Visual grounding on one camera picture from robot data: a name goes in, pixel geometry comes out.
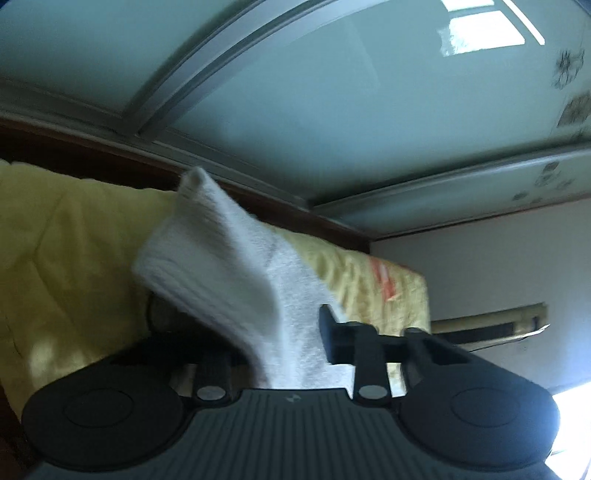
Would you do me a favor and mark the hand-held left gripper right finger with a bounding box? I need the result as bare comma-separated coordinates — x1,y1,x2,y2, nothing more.
318,304,465,403

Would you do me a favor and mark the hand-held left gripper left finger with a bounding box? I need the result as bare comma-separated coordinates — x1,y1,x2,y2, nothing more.
111,294,232,403

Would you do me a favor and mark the white knitted garment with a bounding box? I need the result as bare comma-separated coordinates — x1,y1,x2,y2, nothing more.
131,166,356,389

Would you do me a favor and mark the yellow quilted blanket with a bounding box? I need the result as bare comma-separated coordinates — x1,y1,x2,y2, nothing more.
0,159,432,416

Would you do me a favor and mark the frosted glass sliding door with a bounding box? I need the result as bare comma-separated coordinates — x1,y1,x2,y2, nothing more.
139,0,591,241
0,0,259,134

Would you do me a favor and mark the dark wooden bed frame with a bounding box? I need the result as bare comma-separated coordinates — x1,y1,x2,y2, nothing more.
0,116,372,254

